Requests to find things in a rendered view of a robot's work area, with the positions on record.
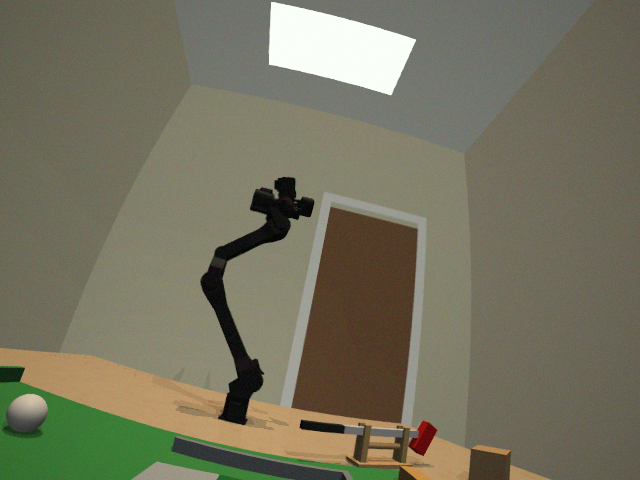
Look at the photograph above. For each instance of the tan cube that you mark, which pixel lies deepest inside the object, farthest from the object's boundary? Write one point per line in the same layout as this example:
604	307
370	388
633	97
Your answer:
488	463

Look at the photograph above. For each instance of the green mat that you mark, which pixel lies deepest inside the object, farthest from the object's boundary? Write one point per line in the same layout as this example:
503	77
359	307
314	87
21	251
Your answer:
78	442

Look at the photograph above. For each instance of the white ball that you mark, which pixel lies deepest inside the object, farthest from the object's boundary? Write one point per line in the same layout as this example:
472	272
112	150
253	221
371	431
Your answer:
27	413

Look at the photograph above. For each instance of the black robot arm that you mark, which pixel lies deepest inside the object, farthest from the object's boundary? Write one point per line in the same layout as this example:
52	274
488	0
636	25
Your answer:
277	225

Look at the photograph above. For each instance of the red putter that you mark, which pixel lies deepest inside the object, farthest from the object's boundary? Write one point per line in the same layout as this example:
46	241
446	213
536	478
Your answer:
419	442

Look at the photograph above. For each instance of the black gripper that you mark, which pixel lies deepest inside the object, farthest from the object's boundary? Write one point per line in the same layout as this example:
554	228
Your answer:
306	204

